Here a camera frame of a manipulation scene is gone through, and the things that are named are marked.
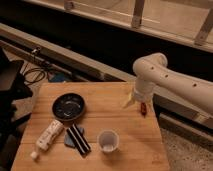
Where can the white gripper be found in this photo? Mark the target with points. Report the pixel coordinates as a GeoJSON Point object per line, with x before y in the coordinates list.
{"type": "Point", "coordinates": [142, 92]}

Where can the white ceramic cup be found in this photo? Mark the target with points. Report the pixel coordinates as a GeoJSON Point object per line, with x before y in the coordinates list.
{"type": "Point", "coordinates": [108, 141]}

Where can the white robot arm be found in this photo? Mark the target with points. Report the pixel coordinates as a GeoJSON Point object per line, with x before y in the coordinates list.
{"type": "Point", "coordinates": [151, 70]}

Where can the small red brown object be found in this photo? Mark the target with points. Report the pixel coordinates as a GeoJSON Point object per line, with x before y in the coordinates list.
{"type": "Point", "coordinates": [143, 109]}

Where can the dark round bowl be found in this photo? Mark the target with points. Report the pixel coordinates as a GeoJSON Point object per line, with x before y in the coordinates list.
{"type": "Point", "coordinates": [68, 107]}

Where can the blue flat piece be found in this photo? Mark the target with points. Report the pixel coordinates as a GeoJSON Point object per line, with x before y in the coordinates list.
{"type": "Point", "coordinates": [67, 140]}

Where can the blue object behind table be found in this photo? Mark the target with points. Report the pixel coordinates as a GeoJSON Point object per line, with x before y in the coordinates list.
{"type": "Point", "coordinates": [59, 78]}

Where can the white plastic bottle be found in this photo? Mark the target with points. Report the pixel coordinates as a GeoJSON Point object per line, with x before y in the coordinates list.
{"type": "Point", "coordinates": [47, 137]}

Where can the black equipment at left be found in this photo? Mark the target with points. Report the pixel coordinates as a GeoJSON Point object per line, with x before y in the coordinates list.
{"type": "Point", "coordinates": [12, 87]}

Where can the metal rail frame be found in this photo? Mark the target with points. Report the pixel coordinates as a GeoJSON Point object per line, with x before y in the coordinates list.
{"type": "Point", "coordinates": [162, 97]}

